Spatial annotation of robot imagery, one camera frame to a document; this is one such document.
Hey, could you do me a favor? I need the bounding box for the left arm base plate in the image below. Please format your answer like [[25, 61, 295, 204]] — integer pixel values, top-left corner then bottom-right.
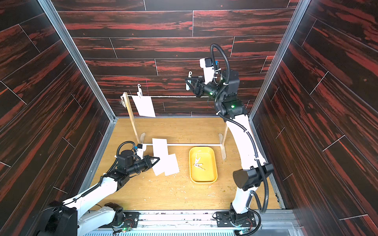
[[100, 211, 140, 229]]

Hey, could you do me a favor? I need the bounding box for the wooden drying rack frame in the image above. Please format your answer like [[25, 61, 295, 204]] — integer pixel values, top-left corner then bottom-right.
[[120, 92, 229, 161]]

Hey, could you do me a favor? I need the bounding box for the right corrugated cable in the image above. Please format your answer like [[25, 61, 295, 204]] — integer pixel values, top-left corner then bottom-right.
[[209, 43, 269, 214]]

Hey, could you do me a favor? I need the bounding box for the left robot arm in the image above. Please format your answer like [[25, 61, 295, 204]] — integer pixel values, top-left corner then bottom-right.
[[33, 150, 160, 236]]

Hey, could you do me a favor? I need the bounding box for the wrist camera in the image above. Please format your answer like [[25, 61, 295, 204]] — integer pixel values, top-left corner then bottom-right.
[[136, 144, 147, 159], [199, 58, 220, 85]]

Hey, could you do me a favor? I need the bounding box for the left corrugated cable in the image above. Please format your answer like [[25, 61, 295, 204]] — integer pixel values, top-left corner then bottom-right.
[[116, 141, 138, 160]]

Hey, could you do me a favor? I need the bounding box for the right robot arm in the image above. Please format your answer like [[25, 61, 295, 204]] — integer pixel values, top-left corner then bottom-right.
[[185, 69, 274, 226]]

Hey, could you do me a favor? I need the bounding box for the white postcard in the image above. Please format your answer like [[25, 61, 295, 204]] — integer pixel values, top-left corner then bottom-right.
[[153, 161, 165, 176], [164, 154, 180, 176], [152, 138, 168, 167], [132, 95, 156, 118]]

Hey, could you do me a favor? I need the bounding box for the string on rack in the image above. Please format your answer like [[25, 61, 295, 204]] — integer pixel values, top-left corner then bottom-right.
[[121, 95, 207, 100]]

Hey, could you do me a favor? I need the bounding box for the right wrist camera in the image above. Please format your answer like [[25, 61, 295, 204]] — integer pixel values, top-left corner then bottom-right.
[[199, 58, 220, 85]]

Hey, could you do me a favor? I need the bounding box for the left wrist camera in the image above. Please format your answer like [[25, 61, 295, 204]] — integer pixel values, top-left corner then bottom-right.
[[136, 144, 147, 159]]

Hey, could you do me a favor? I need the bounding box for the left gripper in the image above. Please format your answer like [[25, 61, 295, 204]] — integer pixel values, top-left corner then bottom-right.
[[126, 155, 160, 176]]

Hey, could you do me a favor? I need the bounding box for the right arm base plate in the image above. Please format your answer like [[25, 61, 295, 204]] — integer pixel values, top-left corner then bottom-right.
[[212, 210, 257, 228]]

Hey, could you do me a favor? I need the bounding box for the corrugated cable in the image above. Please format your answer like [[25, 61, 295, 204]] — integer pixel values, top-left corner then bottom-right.
[[116, 141, 138, 160], [209, 43, 269, 214]]

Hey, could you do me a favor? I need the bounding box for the yellow plastic tray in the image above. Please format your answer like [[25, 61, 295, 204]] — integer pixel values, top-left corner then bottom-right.
[[189, 147, 218, 184]]

